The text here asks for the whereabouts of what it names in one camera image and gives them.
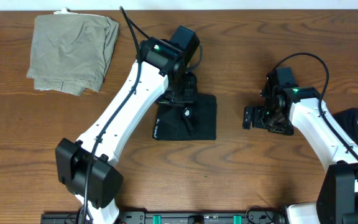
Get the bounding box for black polo shirt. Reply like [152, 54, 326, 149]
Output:
[152, 93, 217, 141]

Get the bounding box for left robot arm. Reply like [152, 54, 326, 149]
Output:
[55, 36, 200, 223]

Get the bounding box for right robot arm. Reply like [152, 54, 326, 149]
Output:
[243, 87, 358, 223]

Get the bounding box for folded khaki trousers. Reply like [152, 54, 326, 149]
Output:
[27, 9, 119, 96]

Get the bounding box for left black cable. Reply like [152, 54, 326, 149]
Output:
[76, 6, 204, 224]

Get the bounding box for black cable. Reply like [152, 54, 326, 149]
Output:
[76, 6, 204, 224]
[272, 52, 358, 187]

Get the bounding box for right black cable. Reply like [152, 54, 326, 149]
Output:
[272, 52, 358, 187]

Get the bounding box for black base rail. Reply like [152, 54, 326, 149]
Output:
[40, 210, 288, 224]

